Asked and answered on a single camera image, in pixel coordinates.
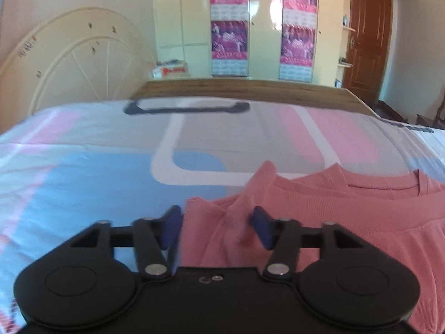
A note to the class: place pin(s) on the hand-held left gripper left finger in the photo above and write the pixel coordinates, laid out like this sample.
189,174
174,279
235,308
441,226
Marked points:
172,226

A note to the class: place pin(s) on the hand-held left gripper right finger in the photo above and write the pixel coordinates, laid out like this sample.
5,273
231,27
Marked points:
262,228

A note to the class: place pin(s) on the pink sweater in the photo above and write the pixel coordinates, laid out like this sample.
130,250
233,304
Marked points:
347,215

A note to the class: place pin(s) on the bed with patterned sheet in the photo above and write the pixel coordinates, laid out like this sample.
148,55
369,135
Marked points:
87,167

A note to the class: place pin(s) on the cream round headboard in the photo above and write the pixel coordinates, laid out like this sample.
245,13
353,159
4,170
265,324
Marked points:
69,62

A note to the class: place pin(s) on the wooden chair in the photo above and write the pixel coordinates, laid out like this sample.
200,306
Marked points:
431,116

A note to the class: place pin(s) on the cream wardrobe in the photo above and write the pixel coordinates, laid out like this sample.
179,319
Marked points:
264,24

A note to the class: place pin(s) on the brown wooden door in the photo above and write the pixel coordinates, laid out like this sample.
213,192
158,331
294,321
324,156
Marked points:
368,41

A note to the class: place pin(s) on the cream corner shelves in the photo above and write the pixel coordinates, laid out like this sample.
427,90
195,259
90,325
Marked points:
348,24

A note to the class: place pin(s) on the wooden bed frame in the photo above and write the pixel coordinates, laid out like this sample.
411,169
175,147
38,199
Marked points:
243,88

